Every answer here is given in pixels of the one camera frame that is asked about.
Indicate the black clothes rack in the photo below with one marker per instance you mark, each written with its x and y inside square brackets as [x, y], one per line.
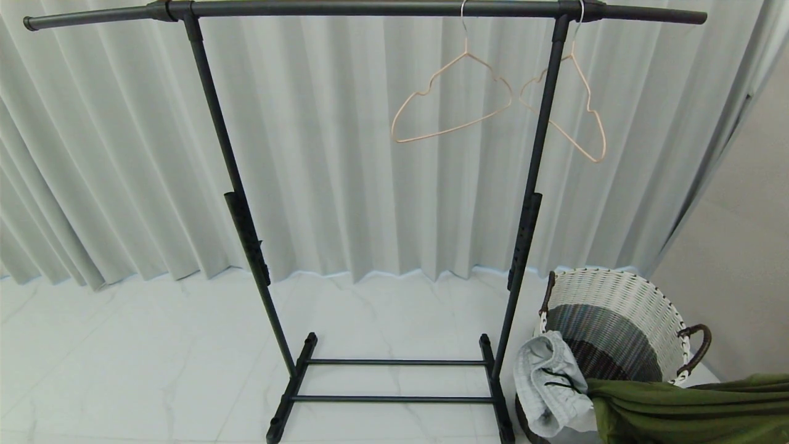
[370, 8]

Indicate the white laundry basket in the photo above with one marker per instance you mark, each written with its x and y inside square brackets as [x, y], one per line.
[616, 290]

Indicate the white curtain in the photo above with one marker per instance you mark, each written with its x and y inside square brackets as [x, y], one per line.
[339, 154]

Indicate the pink clothes hanger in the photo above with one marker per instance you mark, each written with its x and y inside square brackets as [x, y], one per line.
[466, 46]
[572, 49]

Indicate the green long-sleeved shirt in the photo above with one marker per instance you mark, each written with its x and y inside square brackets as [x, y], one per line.
[678, 413]

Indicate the pale grey shorts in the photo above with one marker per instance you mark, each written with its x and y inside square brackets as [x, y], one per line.
[548, 394]

